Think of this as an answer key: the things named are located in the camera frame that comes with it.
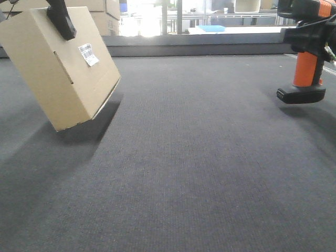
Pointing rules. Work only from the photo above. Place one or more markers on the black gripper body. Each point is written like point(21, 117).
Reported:
point(317, 38)

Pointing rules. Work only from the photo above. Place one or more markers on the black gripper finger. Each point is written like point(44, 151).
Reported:
point(58, 14)

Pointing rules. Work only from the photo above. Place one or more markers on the orange black barcode scanner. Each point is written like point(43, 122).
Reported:
point(307, 83)

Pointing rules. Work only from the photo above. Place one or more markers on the brown cardboard package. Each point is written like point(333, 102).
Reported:
point(66, 88)

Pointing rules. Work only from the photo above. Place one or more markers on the lower stacked cardboard box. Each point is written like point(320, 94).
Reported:
point(106, 24)

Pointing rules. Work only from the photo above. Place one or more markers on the stacked cardboard box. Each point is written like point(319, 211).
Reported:
point(110, 7)
point(106, 24)

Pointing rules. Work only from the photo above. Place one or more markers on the upper stacked cardboard box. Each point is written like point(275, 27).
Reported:
point(110, 7)

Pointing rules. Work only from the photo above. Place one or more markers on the white barcode label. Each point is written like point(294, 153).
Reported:
point(88, 55)

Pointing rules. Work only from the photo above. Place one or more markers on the blue flat tray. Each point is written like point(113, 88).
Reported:
point(210, 29)

